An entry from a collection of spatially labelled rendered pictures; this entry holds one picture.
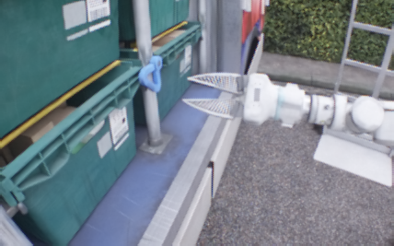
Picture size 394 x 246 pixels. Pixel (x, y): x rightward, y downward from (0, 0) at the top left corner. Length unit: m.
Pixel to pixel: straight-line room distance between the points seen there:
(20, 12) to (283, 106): 0.46
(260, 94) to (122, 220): 0.39
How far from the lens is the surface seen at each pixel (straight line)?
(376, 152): 2.08
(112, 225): 0.57
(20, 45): 0.38
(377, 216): 1.62
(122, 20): 0.69
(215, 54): 1.04
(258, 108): 0.49
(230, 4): 0.98
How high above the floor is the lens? 1.10
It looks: 32 degrees down
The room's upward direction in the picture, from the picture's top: 1 degrees counter-clockwise
